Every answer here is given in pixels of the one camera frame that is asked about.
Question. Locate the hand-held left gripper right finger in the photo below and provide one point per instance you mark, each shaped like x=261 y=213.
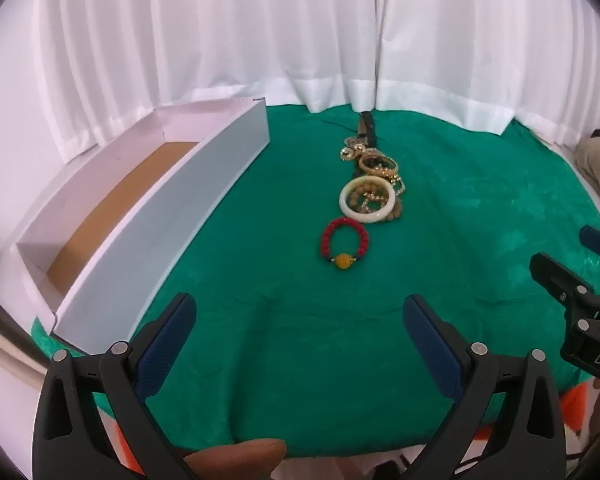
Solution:
x=430 y=345

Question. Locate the green velvet cloth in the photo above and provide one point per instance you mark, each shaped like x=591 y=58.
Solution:
x=305 y=360

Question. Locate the white curtain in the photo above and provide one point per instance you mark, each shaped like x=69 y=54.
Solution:
x=230 y=35
x=480 y=35

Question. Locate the orange patterned cloth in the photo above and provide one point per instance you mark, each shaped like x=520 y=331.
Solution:
x=577 y=410

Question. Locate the white bangle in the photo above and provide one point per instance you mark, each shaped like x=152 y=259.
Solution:
x=367 y=218

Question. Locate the white cardboard box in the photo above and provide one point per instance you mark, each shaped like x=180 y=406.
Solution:
x=180 y=220

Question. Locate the person's left hand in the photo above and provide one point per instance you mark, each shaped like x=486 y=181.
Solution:
x=235 y=457

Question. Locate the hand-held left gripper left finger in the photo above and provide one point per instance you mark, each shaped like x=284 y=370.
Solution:
x=167 y=340

